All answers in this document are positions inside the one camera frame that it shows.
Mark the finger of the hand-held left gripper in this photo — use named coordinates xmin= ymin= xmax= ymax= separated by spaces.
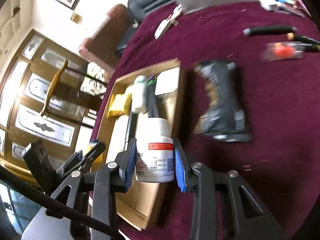
xmin=64 ymin=150 xmax=84 ymax=167
xmin=59 ymin=140 xmax=107 ymax=179

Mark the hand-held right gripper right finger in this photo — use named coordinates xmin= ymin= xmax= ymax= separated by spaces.
xmin=172 ymin=137 xmax=285 ymax=240

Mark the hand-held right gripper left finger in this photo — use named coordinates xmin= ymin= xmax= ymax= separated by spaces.
xmin=46 ymin=137 xmax=138 ymax=240

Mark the white pill bottle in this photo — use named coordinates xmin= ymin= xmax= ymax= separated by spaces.
xmin=135 ymin=117 xmax=175 ymax=183

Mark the cardboard box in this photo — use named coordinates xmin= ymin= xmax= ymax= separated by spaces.
xmin=94 ymin=58 xmax=187 ymax=232

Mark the yellow snack packet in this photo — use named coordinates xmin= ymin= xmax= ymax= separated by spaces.
xmin=107 ymin=93 xmax=132 ymax=118

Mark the white bottle with green label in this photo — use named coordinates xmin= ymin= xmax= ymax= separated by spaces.
xmin=131 ymin=75 xmax=148 ymax=114

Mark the black snack packet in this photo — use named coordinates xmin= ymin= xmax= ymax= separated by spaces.
xmin=193 ymin=59 xmax=253 ymax=142

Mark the white power adapter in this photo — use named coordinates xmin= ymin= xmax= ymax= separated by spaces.
xmin=154 ymin=69 xmax=180 ymax=96

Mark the glass door cabinet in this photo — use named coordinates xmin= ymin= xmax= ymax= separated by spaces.
xmin=0 ymin=29 xmax=110 ymax=180

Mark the wooden chair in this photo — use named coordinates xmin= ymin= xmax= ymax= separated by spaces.
xmin=40 ymin=59 xmax=110 ymax=120

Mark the reddish upholstered chair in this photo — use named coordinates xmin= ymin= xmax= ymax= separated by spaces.
xmin=77 ymin=4 xmax=130 ymax=75

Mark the white remote-like device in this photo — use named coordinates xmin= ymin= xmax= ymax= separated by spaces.
xmin=154 ymin=4 xmax=185 ymax=40

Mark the clear box with red pieces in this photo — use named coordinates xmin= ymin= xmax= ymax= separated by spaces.
xmin=261 ymin=42 xmax=305 ymax=62

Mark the black leather sofa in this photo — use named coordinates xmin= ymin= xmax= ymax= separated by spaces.
xmin=115 ymin=0 xmax=180 ymax=57

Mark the long black pen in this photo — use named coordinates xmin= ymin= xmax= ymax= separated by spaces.
xmin=242 ymin=26 xmax=297 ymax=37

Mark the slim black marker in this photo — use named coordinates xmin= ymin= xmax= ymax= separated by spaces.
xmin=301 ymin=43 xmax=320 ymax=53

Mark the black marker with gold end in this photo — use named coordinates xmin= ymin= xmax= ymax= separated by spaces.
xmin=287 ymin=33 xmax=319 ymax=45

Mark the small white charger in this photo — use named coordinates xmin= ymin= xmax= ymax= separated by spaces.
xmin=259 ymin=0 xmax=280 ymax=12

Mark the pink cloth bag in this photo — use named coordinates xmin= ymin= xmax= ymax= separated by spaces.
xmin=294 ymin=0 xmax=313 ymax=15

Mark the black cable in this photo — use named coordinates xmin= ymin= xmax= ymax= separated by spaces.
xmin=0 ymin=166 xmax=128 ymax=240

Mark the brass switch plate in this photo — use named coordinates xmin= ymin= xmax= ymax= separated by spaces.
xmin=70 ymin=12 xmax=83 ymax=25

